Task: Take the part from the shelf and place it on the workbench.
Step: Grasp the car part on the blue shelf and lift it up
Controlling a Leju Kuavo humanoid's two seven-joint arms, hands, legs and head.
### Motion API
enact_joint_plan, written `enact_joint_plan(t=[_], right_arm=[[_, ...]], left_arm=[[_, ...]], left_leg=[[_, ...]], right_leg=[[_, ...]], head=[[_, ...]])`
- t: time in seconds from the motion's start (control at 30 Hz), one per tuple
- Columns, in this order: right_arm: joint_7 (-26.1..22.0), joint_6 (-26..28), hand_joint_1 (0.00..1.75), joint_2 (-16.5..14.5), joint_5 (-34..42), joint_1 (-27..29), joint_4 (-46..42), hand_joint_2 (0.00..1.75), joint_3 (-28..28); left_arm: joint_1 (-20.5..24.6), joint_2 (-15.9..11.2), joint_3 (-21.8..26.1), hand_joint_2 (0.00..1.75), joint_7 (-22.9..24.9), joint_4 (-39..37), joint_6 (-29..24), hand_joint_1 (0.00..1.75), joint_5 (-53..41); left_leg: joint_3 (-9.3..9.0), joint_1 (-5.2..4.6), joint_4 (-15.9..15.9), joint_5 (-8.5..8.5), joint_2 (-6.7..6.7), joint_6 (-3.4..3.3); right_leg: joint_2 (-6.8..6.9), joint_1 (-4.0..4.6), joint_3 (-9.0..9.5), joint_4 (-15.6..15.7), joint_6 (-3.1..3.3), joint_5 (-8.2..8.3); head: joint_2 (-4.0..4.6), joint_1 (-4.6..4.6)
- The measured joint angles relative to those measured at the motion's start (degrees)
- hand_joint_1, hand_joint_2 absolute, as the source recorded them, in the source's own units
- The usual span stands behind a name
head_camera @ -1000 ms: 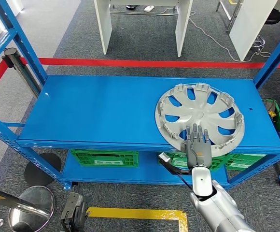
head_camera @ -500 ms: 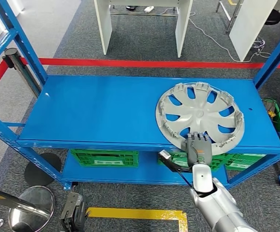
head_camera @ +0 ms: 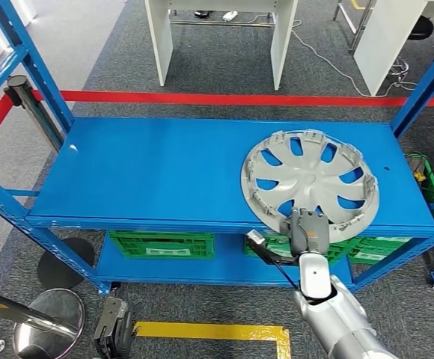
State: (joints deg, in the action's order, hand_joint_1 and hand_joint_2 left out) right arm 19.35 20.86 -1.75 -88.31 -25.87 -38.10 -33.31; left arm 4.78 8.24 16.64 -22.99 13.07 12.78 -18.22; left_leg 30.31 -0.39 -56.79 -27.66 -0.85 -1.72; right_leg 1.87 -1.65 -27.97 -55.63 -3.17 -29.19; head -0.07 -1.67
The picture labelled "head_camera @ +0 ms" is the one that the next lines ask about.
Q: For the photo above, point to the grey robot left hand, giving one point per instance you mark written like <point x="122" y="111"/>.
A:
<point x="112" y="329"/>

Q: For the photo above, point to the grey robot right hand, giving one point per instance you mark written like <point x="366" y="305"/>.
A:
<point x="308" y="233"/>

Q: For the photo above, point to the grey plastic wheel cover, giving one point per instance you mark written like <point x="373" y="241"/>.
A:
<point x="314" y="181"/>

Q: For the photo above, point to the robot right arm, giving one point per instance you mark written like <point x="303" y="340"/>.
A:
<point x="344" y="317"/>

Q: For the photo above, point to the black rack caster wheel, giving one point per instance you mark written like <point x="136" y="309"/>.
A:
<point x="116" y="286"/>

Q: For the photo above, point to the green plastic crate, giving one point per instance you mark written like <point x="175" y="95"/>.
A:
<point x="431" y="188"/>
<point x="340" y="253"/>
<point x="382" y="248"/>
<point x="135" y="243"/>

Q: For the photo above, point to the chrome round stanchion base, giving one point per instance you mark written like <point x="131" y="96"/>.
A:
<point x="60" y="303"/>

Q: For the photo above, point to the black round stanchion base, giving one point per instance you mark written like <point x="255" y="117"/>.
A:
<point x="63" y="267"/>

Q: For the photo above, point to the yellow floor tape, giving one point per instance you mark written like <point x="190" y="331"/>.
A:
<point x="209" y="331"/>

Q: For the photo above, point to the white desk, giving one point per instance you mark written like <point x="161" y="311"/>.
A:
<point x="161" y="39"/>
<point x="383" y="44"/>

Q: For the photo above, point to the white power strip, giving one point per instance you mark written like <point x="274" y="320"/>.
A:
<point x="230" y="16"/>

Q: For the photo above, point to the black stool chrome base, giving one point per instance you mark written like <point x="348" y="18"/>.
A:
<point x="421" y="27"/>

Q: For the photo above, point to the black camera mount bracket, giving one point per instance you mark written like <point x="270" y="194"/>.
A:
<point x="265" y="255"/>

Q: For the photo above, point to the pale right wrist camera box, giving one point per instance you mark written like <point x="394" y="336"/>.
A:
<point x="255" y="237"/>

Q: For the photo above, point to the chrome stanchion post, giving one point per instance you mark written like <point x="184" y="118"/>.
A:
<point x="14" y="309"/>

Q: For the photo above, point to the black topped stanchion post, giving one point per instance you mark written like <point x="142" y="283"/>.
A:
<point x="17" y="90"/>

